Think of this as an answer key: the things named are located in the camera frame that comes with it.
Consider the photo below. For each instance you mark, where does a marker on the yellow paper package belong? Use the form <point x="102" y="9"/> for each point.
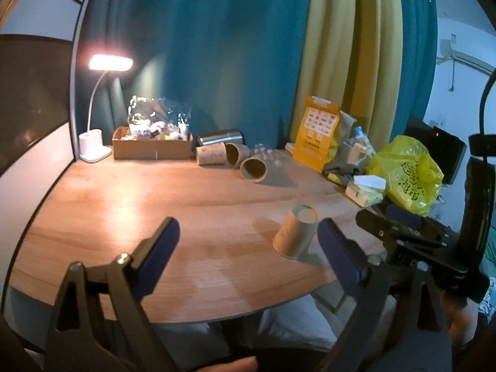
<point x="316" y="135"/>

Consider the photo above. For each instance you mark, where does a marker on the yellow curtain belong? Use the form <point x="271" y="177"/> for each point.
<point x="348" y="46"/>

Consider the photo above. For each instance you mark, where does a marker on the black monitor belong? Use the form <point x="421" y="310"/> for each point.
<point x="438" y="147"/>

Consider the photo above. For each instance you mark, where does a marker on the plastic water bottle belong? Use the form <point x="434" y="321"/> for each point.
<point x="359" y="137"/>

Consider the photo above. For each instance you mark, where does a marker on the person's right hand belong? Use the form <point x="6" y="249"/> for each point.
<point x="461" y="317"/>

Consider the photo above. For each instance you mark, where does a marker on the tissue pack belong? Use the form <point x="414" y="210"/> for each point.
<point x="364" y="190"/>

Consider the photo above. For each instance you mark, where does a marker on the steel thermos bottle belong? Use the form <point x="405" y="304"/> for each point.
<point x="221" y="137"/>

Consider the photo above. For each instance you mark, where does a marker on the clear plastic cups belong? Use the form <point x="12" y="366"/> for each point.
<point x="271" y="155"/>

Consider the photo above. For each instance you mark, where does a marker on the grey crumpled bag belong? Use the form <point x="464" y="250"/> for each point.
<point x="343" y="162"/>

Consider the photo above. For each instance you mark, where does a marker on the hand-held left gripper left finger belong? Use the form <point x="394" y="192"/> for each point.
<point x="159" y="246"/>

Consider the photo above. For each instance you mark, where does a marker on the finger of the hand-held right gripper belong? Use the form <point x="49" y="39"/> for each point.
<point x="403" y="215"/>
<point x="381" y="229"/>

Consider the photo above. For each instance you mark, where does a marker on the cardboard box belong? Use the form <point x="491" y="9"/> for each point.
<point x="151" y="149"/>

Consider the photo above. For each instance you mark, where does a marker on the white desk lamp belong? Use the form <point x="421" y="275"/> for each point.
<point x="93" y="145"/>

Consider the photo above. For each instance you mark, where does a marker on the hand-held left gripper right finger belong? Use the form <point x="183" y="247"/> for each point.
<point x="340" y="257"/>

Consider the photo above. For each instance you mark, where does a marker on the clear plastic bag of snacks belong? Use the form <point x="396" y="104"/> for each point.
<point x="161" y="118"/>

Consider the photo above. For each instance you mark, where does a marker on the brown paper cup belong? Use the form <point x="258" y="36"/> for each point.
<point x="254" y="168"/>
<point x="294" y="232"/>
<point x="211" y="154"/>
<point x="235" y="154"/>

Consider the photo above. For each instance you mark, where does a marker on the teal curtain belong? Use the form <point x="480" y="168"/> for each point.
<point x="217" y="46"/>
<point x="418" y="46"/>

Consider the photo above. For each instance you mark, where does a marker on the yellow plastic bag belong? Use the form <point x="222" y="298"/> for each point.
<point x="407" y="174"/>

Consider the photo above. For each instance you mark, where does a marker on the white air conditioner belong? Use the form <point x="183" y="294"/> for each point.
<point x="471" y="56"/>

